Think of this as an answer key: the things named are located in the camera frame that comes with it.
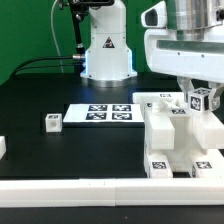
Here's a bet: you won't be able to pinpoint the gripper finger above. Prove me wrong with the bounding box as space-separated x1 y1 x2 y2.
177 77 194 102
209 82 224 111

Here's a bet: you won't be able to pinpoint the white chair seat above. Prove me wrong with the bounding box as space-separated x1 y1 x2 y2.
144 114 224 178

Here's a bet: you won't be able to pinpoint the white small tagged cube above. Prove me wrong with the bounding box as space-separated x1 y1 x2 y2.
188 87 211 113

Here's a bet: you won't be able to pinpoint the white long beam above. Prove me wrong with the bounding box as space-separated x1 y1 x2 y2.
191 112 224 149
144 104 175 151

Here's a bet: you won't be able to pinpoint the white tagged block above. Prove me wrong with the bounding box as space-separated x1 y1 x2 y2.
45 113 62 132

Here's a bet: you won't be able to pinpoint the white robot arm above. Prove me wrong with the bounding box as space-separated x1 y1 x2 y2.
82 0 224 111

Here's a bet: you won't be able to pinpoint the white block at left edge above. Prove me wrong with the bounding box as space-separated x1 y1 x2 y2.
0 136 6 160

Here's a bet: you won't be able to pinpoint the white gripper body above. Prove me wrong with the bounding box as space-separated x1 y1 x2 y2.
141 0 224 82

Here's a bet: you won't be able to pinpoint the white long back beam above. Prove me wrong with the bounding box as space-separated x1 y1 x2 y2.
144 104 175 151

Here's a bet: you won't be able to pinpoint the black cables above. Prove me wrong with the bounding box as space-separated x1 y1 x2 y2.
9 54 86 79

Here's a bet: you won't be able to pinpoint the white long front beam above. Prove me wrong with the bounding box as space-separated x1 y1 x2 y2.
191 112 224 149

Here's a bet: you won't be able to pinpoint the white marker tag board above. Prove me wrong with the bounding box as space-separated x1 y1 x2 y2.
63 104 143 124

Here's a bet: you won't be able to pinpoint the white L-shaped fence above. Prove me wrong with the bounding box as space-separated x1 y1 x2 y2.
0 178 224 208

